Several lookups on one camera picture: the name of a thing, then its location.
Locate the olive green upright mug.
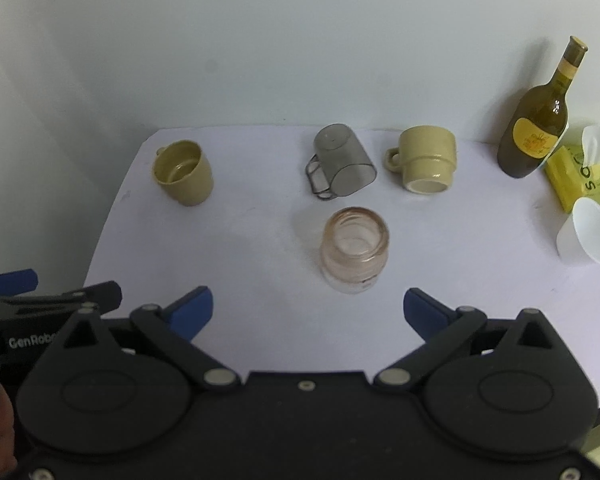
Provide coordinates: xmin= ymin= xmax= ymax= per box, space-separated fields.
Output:
xmin=151 ymin=140 xmax=214 ymax=207

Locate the clear pinkish glass cup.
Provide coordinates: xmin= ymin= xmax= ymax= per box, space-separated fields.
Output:
xmin=320 ymin=207 xmax=390 ymax=295

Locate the olive green wine bottle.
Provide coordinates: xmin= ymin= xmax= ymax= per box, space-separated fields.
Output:
xmin=496 ymin=36 xmax=588 ymax=179

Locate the white paper cup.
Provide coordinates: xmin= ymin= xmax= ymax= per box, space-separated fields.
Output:
xmin=556 ymin=197 xmax=600 ymax=266

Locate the grey translucent plastic mug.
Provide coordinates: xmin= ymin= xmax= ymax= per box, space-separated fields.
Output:
xmin=304 ymin=124 xmax=377 ymax=200

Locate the yellow tissue pack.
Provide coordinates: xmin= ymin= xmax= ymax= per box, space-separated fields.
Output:
xmin=544 ymin=144 xmax=600 ymax=214

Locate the beige ceramic stacking mug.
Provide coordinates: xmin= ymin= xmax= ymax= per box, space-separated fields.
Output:
xmin=384 ymin=126 xmax=457 ymax=195

